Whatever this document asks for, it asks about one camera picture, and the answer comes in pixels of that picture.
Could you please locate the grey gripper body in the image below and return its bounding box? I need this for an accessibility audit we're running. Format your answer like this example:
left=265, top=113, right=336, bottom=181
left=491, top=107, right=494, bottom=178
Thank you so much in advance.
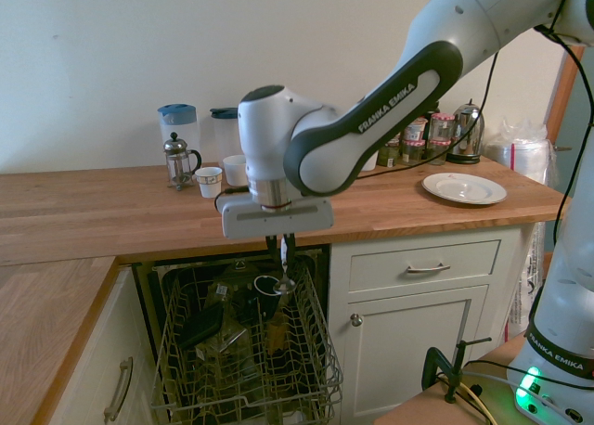
left=221, top=197, right=335, bottom=240

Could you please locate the white yogurt tub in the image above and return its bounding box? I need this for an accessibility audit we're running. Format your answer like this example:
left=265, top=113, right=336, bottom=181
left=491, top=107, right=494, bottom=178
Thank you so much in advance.
left=403, top=116, right=430, bottom=143

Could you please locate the yellow cable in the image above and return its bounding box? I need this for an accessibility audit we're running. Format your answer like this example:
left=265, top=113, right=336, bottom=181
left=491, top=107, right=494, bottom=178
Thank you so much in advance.
left=457, top=381, right=500, bottom=425

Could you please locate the plastic pitcher light blue lid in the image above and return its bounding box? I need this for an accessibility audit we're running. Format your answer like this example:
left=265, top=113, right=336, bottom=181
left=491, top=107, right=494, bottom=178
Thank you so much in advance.
left=157, top=103, right=200, bottom=167

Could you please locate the white cabinet drawer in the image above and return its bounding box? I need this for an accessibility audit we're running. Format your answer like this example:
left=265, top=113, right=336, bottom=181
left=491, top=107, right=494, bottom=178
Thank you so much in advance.
left=348, top=238, right=502, bottom=292

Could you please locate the black c-clamp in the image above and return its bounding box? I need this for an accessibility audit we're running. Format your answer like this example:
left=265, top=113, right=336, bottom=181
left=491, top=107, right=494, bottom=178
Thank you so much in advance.
left=420, top=337, right=494, bottom=406

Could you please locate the wooden door frame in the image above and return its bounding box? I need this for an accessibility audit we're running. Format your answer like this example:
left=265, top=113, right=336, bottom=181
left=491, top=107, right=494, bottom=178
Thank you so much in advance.
left=550, top=44, right=587, bottom=150

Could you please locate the patterned paper cup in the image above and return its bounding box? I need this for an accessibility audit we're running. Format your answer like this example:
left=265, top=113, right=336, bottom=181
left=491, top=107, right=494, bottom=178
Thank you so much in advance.
left=194, top=166, right=225, bottom=200

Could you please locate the built-in dishwasher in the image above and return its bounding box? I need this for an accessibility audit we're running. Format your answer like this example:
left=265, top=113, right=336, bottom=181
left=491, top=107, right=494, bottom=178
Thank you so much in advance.
left=131, top=243, right=333, bottom=425

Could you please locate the jar with red gingham lid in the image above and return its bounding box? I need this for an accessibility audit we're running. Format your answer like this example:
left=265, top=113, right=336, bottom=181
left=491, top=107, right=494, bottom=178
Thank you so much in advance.
left=400, top=138, right=426, bottom=167
left=426, top=138, right=453, bottom=167
left=429, top=112, right=457, bottom=143

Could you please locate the black rectangular dish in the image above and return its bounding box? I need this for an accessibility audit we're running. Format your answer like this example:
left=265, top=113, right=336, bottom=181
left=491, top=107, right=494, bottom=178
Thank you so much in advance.
left=177, top=303, right=225, bottom=350

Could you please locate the metal wire dishwasher rack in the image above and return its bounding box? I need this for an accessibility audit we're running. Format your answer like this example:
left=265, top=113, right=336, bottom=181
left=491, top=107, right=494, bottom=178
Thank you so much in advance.
left=150, top=256, right=344, bottom=425

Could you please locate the plastic pitcher dark blue lid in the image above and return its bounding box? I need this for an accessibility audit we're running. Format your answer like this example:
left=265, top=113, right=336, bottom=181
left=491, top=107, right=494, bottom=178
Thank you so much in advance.
left=209, top=107, right=243, bottom=162

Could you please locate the plastic bag with cups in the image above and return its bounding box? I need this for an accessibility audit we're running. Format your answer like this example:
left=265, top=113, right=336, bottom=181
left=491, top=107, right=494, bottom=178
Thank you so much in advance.
left=484, top=117, right=563, bottom=186

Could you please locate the white cabinet door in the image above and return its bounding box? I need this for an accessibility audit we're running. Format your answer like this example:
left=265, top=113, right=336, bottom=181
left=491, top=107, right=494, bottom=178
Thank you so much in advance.
left=346, top=284, right=492, bottom=419

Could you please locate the green glass jar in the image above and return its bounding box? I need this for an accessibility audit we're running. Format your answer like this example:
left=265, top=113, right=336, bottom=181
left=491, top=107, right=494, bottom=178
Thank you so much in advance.
left=377, top=135, right=403, bottom=168

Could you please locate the clear printed plastic bag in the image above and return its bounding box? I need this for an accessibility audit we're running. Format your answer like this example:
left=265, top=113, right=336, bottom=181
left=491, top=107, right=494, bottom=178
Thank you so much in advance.
left=503, top=220, right=556, bottom=350

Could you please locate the white ceramic pot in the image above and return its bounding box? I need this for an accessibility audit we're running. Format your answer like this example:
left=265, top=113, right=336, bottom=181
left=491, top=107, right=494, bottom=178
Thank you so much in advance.
left=222, top=154, right=250, bottom=187

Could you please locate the curved metal cabinet handle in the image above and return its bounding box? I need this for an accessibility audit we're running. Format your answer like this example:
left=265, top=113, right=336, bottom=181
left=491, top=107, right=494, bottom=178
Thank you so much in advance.
left=102, top=355, right=135, bottom=422

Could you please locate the wooden mounting board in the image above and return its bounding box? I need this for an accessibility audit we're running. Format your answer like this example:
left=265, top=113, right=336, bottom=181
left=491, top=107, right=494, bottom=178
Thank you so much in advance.
left=370, top=335, right=533, bottom=425

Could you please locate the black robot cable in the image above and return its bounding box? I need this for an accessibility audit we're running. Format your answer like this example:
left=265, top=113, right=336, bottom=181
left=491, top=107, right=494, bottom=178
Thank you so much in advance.
left=356, top=0, right=588, bottom=252

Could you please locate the glass french press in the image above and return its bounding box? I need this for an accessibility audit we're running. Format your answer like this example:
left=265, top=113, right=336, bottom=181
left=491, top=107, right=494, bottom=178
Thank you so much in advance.
left=162, top=132, right=203, bottom=192

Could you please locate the stainless steel kettle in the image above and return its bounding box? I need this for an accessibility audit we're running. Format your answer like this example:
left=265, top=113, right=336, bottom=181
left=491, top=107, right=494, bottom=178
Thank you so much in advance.
left=445, top=98, right=486, bottom=166

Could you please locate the black mug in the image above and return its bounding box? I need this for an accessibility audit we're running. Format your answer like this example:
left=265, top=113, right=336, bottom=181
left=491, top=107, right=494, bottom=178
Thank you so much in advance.
left=252, top=275, right=285, bottom=316

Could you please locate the metal drawer handle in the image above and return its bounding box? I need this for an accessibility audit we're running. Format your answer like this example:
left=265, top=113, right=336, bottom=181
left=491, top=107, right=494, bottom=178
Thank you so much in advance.
left=405, top=263, right=452, bottom=276

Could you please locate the white ceramic plate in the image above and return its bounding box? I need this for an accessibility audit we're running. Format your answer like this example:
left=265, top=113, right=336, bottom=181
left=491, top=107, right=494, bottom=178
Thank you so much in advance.
left=420, top=172, right=509, bottom=207

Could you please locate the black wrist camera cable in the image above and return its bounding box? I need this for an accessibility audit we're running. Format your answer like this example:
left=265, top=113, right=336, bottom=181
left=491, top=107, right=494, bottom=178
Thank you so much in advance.
left=213, top=185, right=251, bottom=212

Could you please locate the silver spoon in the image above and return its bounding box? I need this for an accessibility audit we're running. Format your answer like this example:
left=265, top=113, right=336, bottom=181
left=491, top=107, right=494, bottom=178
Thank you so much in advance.
left=272, top=238, right=298, bottom=296

